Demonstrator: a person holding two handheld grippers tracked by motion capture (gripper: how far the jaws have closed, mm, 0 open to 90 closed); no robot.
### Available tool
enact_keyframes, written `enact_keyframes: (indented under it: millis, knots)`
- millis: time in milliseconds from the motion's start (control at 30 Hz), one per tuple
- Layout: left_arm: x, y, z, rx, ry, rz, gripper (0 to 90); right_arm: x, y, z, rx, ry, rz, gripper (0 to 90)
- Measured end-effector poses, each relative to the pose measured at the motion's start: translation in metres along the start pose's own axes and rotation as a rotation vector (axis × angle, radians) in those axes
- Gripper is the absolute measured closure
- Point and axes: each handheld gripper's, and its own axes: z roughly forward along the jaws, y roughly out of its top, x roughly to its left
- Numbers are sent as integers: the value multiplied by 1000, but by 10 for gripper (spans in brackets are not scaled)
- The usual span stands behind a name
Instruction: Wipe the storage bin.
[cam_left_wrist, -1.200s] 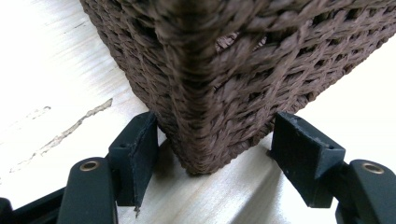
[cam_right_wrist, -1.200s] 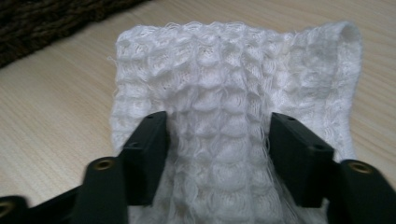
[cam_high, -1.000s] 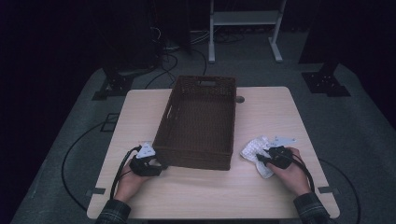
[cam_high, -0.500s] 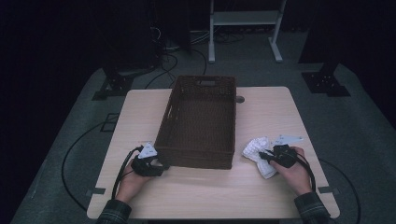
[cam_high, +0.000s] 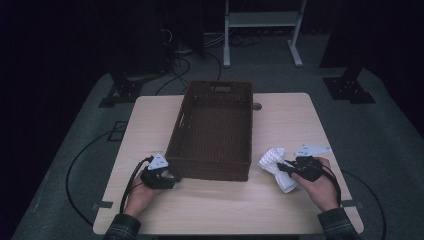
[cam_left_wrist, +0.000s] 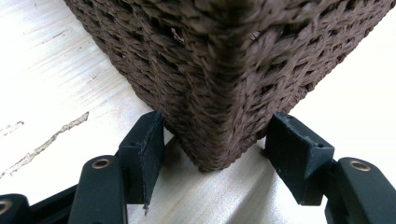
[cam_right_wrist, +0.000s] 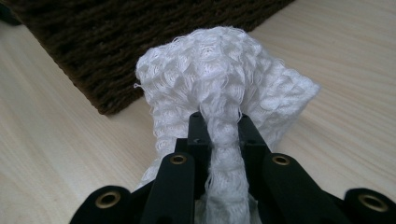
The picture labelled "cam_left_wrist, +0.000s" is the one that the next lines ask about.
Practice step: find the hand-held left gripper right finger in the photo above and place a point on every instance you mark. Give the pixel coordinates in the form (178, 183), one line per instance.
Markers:
(295, 155)

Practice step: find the brown wicker basket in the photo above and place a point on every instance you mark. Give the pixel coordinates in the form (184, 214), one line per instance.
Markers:
(218, 77)

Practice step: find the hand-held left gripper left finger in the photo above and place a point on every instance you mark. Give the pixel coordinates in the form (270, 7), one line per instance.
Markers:
(146, 161)

